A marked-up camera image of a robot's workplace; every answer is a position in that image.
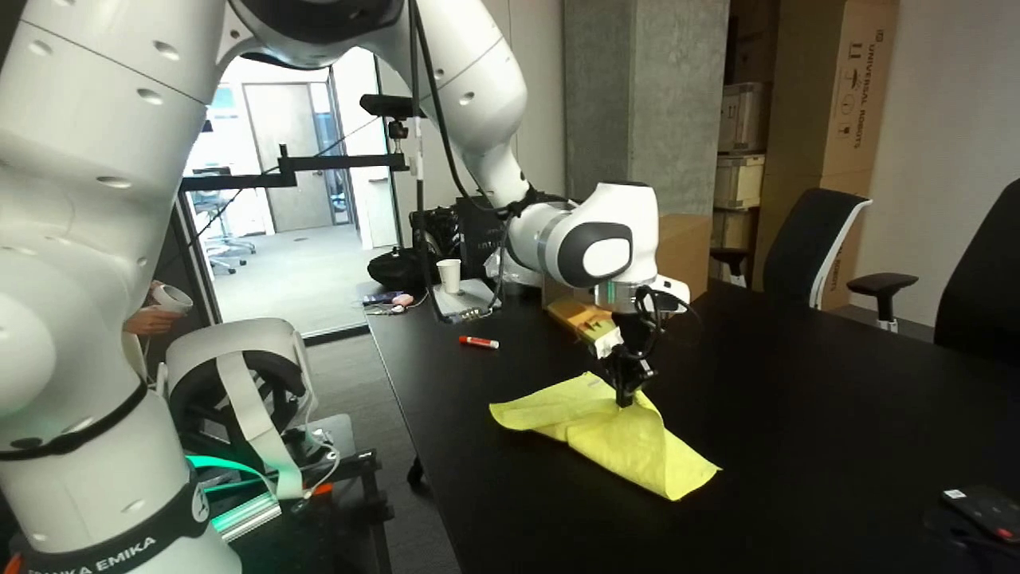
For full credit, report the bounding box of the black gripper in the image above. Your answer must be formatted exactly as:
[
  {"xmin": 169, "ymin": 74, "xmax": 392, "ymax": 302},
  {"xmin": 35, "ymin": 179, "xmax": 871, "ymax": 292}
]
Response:
[{"xmin": 598, "ymin": 300, "xmax": 670, "ymax": 411}]

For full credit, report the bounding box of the yellow towel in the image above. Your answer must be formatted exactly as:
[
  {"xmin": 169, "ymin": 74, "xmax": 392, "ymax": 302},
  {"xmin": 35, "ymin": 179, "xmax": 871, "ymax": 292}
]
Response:
[{"xmin": 485, "ymin": 366, "xmax": 723, "ymax": 502}]

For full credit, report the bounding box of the brown cardboard box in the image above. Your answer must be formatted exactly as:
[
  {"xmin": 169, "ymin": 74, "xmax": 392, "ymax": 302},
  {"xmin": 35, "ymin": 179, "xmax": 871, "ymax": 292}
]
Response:
[{"xmin": 542, "ymin": 208, "xmax": 714, "ymax": 343}]

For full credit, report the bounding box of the beige shelf box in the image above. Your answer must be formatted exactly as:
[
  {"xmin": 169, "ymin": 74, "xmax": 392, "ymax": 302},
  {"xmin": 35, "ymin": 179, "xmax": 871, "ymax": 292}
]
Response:
[
  {"xmin": 716, "ymin": 80, "xmax": 769, "ymax": 152},
  {"xmin": 712, "ymin": 208, "xmax": 759, "ymax": 256},
  {"xmin": 712, "ymin": 152, "xmax": 769, "ymax": 212}
]

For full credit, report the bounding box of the grey laptop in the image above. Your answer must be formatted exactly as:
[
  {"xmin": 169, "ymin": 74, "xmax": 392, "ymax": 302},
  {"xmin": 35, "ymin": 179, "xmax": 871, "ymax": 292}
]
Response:
[{"xmin": 426, "ymin": 277, "xmax": 504, "ymax": 326}]

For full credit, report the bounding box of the white paper cup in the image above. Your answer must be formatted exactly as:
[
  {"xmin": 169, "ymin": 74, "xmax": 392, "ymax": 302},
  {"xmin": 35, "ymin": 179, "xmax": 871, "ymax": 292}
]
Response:
[{"xmin": 435, "ymin": 256, "xmax": 465, "ymax": 297}]

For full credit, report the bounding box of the black paper gift bag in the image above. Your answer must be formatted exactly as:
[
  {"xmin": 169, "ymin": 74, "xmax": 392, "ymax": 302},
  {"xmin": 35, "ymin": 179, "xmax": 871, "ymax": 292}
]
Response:
[{"xmin": 453, "ymin": 187, "xmax": 516, "ymax": 281}]

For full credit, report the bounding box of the black white-backed office chair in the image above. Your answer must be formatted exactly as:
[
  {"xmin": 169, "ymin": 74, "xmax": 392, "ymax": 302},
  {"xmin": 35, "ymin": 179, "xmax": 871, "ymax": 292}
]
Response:
[{"xmin": 761, "ymin": 187, "xmax": 919, "ymax": 332}]

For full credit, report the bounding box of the round black bag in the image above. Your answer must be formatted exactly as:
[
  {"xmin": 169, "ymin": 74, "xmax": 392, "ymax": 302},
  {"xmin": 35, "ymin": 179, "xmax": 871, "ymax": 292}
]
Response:
[{"xmin": 363, "ymin": 244, "xmax": 440, "ymax": 297}]

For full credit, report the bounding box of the small colourful packet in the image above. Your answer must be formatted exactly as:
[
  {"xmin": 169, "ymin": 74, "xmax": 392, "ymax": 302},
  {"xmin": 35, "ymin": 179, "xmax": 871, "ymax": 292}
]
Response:
[{"xmin": 359, "ymin": 285, "xmax": 422, "ymax": 318}]

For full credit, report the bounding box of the brown wooden shelf unit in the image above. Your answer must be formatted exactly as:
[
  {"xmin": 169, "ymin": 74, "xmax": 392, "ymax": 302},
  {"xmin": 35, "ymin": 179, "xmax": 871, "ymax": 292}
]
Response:
[{"xmin": 727, "ymin": 0, "xmax": 856, "ymax": 289}]

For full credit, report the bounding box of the tall brown cardboard carton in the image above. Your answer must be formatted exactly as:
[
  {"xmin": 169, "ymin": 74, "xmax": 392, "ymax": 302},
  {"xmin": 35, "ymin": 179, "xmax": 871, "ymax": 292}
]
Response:
[{"xmin": 816, "ymin": 0, "xmax": 902, "ymax": 201}]

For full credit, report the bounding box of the grey door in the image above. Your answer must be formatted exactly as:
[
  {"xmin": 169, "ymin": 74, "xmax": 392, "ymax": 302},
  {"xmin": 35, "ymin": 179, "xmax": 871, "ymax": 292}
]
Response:
[{"xmin": 238, "ymin": 80, "xmax": 336, "ymax": 237}]

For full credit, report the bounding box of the grey background office chair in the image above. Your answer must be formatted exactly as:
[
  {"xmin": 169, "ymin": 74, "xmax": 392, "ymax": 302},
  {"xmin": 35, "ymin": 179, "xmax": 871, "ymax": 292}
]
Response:
[{"xmin": 204, "ymin": 225, "xmax": 263, "ymax": 281}]

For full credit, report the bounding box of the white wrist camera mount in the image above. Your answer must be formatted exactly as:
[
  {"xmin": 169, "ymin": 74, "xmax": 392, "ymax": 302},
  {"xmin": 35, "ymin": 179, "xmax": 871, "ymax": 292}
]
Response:
[{"xmin": 630, "ymin": 270, "xmax": 695, "ymax": 315}]

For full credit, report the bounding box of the black camera case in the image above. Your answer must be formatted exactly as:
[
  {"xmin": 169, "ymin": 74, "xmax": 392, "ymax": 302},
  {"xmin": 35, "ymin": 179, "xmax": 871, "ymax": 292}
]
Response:
[{"xmin": 407, "ymin": 205, "xmax": 462, "ymax": 258}]

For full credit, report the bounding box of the black fixed camera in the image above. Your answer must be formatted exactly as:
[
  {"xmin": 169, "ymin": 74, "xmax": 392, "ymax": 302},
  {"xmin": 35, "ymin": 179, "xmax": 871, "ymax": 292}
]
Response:
[{"xmin": 357, "ymin": 90, "xmax": 431, "ymax": 144}]

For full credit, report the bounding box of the white black curved frame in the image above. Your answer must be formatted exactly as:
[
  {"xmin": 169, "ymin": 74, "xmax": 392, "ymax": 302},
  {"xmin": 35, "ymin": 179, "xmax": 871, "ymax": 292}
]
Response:
[{"xmin": 159, "ymin": 315, "xmax": 322, "ymax": 502}]

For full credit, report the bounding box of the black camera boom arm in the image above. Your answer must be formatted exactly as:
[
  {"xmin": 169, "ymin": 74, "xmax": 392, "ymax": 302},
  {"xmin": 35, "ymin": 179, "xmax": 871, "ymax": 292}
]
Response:
[{"xmin": 179, "ymin": 139, "xmax": 412, "ymax": 198}]

